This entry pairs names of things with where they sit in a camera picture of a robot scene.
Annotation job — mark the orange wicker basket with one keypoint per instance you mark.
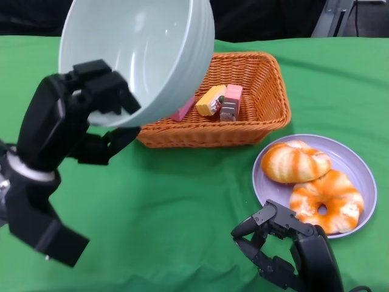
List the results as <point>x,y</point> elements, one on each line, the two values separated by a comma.
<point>264,91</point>

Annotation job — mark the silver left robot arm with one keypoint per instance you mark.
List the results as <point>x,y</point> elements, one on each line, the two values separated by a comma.
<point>27,173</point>

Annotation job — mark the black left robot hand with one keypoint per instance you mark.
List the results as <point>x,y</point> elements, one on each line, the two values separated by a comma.
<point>45,121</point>

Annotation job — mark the magenta layered cake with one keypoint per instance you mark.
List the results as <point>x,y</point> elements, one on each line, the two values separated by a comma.
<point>182,112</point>

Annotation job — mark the grey metal stand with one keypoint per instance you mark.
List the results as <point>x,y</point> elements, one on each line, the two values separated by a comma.
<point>329,21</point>

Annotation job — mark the lavender plate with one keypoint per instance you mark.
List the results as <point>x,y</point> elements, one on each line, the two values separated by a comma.
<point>267,188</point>

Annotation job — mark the yellow layered cake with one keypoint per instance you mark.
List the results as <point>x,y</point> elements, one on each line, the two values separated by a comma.
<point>208,102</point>

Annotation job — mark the brown and pink layered cake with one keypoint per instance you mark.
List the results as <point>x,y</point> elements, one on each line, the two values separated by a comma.
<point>231,103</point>

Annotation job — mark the green tablecloth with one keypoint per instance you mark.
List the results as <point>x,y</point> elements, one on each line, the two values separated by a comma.
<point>182,197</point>

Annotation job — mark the black backdrop cloth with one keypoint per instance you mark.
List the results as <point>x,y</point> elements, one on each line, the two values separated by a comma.
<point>258,18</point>

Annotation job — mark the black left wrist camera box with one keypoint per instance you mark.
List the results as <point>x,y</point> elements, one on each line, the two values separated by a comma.
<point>54,240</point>

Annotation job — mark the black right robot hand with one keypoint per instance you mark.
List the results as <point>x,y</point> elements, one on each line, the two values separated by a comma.
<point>313,261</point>

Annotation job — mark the large orange-striped bread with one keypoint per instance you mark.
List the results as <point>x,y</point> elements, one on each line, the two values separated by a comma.
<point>288,164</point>

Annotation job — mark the grey-green bowl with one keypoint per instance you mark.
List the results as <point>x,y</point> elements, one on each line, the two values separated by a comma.
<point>136,45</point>

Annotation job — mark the small orange-striped bread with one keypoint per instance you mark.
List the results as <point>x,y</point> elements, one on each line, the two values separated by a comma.
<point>337,191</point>

